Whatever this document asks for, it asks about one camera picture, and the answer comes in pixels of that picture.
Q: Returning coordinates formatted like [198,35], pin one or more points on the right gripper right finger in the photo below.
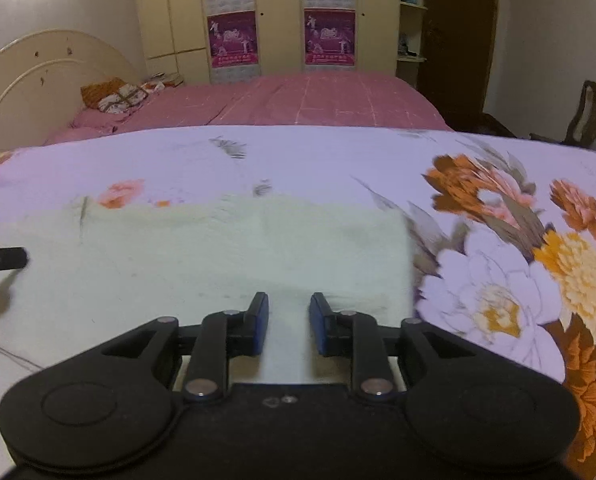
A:
[359,338]

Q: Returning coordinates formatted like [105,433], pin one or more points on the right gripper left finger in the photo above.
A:
[219,338]

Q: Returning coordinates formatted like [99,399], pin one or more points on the pale green knit sweater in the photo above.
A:
[95,273]

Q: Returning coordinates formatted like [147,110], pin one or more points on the cream round headboard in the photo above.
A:
[40,79]

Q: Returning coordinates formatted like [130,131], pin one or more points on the floral lilac bedsheet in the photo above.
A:
[495,367]

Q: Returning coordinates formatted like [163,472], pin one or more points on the orange patterned pillow pile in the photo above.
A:
[116,96]

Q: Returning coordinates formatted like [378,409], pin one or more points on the pink checked bed cover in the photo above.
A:
[339,99]

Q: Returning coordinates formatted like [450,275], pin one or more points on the lower left pink poster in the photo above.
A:
[233,47]

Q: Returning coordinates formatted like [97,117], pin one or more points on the lower right pink poster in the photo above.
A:
[329,38]

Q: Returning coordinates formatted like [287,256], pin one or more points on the cream wardrobe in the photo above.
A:
[175,37]

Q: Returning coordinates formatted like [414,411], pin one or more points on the dark wooden chair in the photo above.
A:
[581,132]

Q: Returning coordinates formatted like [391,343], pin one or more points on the corner shelf unit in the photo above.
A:
[410,52]

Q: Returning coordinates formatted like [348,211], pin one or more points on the dark wooden door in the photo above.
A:
[458,44]

